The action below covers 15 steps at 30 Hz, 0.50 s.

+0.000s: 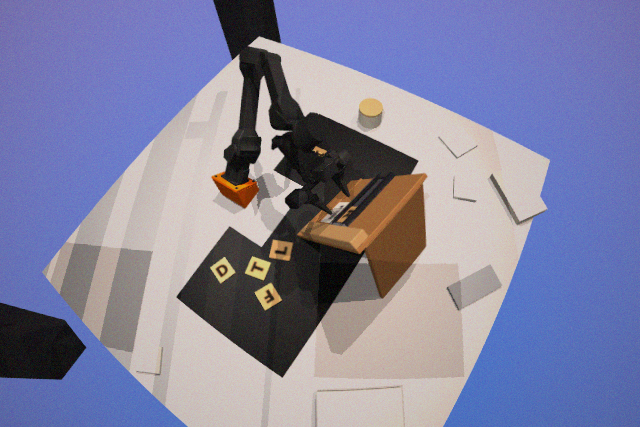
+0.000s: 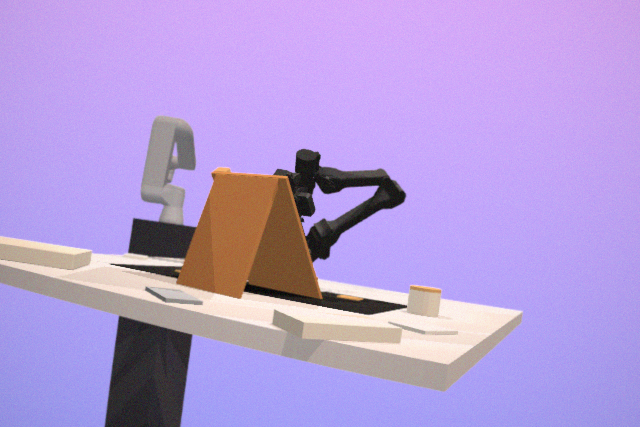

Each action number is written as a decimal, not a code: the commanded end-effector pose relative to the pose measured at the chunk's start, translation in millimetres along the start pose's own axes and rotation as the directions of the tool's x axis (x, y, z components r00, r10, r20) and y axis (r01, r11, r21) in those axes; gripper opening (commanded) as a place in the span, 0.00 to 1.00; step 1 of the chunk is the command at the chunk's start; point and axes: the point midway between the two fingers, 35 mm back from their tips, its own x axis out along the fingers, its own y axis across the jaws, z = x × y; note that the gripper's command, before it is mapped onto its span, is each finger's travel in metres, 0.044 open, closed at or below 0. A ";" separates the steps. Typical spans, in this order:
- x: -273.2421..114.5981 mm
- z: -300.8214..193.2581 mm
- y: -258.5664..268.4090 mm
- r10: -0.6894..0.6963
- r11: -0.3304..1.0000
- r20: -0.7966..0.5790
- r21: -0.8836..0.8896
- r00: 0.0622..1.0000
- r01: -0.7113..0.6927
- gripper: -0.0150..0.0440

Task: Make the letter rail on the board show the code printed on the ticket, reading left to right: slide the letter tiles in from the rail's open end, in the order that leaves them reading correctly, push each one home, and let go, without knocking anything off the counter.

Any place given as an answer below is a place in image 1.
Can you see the beige cylindrical container with orange lid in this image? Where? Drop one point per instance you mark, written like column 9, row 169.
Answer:
column 370, row 113

